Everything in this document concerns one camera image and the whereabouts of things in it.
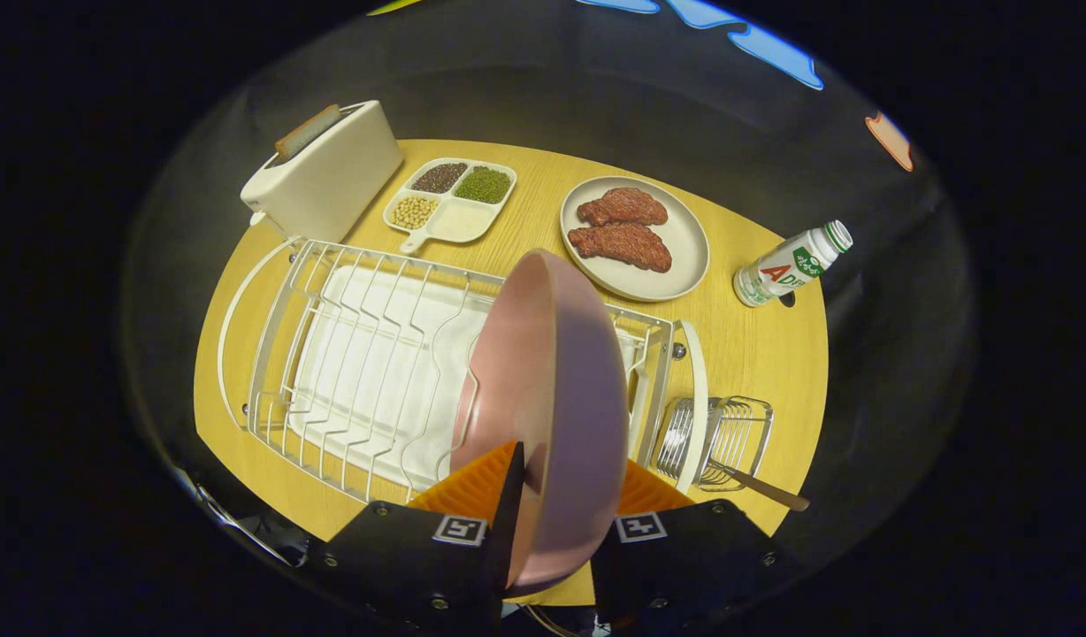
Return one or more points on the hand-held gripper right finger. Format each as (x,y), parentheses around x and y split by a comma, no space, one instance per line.
(684,557)

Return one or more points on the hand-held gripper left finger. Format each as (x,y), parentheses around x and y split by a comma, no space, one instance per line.
(419,557)

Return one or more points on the pink plate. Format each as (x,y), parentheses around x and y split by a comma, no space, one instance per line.
(561,398)

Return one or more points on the beige round plate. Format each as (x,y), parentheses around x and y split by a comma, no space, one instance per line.
(684,239)

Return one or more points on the white divided dish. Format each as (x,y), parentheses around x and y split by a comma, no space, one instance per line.
(462,221)

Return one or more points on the white drip tray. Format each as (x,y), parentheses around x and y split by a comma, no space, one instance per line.
(375,354)

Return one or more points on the white bottle with green label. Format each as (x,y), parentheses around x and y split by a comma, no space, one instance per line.
(786,270)

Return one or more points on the brown steak piece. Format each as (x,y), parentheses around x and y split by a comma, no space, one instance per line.
(623,206)
(623,246)

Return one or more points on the pile of yellow soybeans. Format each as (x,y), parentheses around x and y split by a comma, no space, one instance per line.
(414,212)

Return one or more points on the pile of green beans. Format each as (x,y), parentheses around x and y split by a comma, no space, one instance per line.
(484,184)

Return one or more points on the pile of black beans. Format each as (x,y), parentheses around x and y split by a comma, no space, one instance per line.
(439,178)

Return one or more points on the white toaster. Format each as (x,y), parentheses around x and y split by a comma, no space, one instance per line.
(331,186)

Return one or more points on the toast slice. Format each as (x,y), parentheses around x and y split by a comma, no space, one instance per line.
(306,133)

